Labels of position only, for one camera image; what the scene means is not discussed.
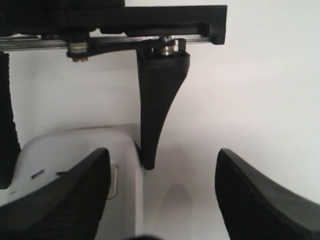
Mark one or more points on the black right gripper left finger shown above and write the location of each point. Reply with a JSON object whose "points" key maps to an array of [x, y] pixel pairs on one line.
{"points": [[68, 208]]}

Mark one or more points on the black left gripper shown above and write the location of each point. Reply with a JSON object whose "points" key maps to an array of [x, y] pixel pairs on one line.
{"points": [[86, 28]]}

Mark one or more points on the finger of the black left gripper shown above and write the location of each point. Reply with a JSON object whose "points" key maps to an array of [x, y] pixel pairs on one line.
{"points": [[160, 78], [9, 144]]}

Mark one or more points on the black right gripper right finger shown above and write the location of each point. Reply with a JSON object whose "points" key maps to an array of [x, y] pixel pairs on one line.
{"points": [[254, 207]]}

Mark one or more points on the white power strip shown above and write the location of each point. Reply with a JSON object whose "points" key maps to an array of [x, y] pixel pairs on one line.
{"points": [[43, 157]]}

